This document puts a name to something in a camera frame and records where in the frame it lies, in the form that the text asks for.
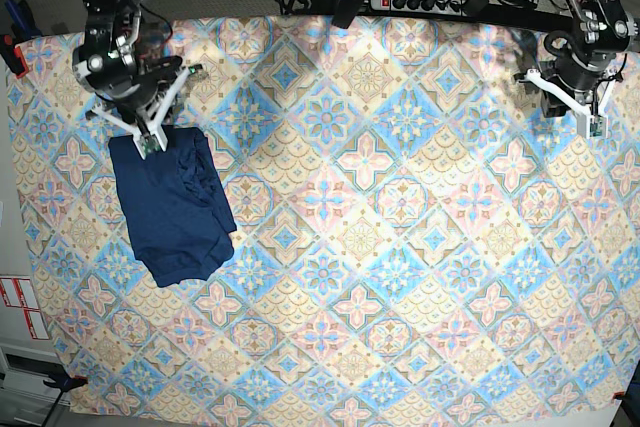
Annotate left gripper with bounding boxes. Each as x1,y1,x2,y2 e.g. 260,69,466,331
514,53,623,138

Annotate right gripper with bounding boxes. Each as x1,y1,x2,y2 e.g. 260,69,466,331
85,56,203,159

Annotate blue long-sleeve T-shirt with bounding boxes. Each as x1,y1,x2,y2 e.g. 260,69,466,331
108,127,237,288

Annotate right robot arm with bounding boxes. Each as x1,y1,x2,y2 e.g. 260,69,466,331
72,0,203,158

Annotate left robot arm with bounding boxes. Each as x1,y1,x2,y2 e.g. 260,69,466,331
514,0,639,139

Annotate blue orange clamp upper left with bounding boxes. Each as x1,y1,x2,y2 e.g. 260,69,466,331
1,0,42,79

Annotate white power strip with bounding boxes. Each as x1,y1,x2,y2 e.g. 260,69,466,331
368,0,465,16

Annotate patterned tile tablecloth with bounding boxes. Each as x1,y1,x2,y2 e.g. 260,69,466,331
7,17,639,426

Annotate red white labels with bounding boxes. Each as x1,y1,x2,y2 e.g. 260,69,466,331
1,276,50,341

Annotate black orange clamp lower left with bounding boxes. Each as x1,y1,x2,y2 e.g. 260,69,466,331
43,374,88,393

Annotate black orange clamp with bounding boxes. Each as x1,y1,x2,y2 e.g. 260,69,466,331
613,389,640,404
43,374,88,393

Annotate black orange clamp lower right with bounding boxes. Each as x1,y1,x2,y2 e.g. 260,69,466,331
613,389,640,404

